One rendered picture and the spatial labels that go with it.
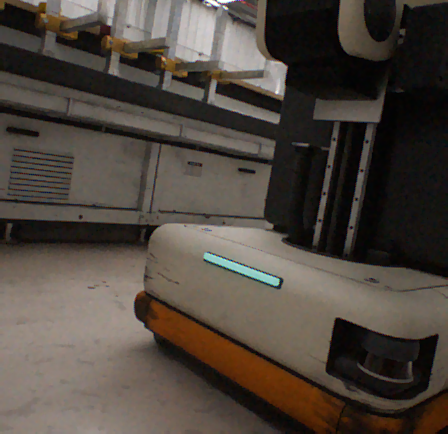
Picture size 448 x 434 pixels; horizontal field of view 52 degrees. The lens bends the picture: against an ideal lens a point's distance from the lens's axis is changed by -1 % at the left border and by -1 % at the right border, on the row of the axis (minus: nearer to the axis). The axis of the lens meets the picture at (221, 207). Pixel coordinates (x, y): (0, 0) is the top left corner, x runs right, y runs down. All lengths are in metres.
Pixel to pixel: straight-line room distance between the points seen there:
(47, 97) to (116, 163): 0.54
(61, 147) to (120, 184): 0.33
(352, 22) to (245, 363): 0.59
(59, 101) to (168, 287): 0.99
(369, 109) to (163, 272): 0.53
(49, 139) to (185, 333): 1.26
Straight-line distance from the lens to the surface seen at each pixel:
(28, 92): 1.74
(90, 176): 2.10
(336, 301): 0.71
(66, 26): 1.73
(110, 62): 1.85
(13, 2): 1.93
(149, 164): 2.22
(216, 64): 1.82
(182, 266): 0.94
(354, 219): 1.00
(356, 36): 0.83
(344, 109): 1.01
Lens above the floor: 0.41
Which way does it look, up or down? 4 degrees down
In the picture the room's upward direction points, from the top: 9 degrees clockwise
